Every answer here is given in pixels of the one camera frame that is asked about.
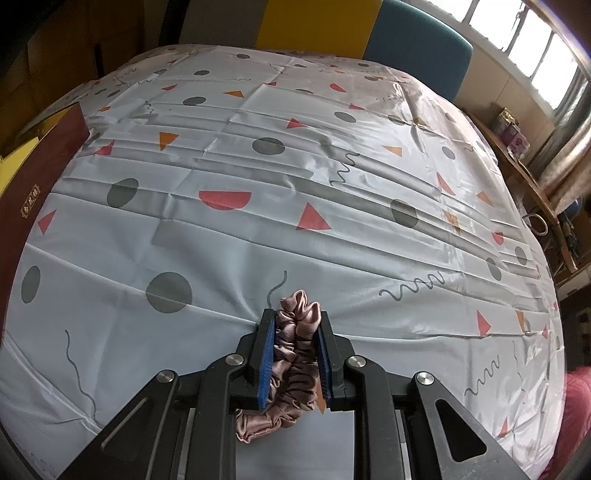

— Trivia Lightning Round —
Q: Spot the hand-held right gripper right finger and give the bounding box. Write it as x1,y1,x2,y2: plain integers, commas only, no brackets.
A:
316,310,513,480

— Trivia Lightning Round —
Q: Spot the grey yellow blue headboard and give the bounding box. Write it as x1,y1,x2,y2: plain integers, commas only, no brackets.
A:
180,0,474,102

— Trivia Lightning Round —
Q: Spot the beige patterned curtain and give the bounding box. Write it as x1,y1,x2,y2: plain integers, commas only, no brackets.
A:
538,78,591,199

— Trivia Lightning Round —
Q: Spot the pink satin scrunchie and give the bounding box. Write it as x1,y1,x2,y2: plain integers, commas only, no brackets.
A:
235,288,328,446

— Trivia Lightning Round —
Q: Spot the gold rectangular tin box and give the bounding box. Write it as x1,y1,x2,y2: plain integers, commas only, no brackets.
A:
0,102,90,324

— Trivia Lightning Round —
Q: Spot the small patterned box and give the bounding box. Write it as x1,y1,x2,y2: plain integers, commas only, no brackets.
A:
493,107,517,136

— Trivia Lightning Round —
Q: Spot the person's pink clothing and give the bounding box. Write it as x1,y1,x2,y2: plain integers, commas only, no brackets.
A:
540,367,591,480

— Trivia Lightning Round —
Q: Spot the window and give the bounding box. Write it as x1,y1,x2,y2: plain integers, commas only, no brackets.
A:
416,0,585,112

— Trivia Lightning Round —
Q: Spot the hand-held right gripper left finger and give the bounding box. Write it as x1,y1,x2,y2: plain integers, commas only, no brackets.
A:
55,308,278,480

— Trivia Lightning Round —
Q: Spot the printed white bed sheet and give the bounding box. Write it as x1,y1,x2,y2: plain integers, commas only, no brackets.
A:
0,44,566,480

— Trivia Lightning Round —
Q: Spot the wooden windowsill shelf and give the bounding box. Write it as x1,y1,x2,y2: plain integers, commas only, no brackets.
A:
462,106,578,273

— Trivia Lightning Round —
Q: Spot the wooden wardrobe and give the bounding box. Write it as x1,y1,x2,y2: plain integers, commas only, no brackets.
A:
0,0,185,121

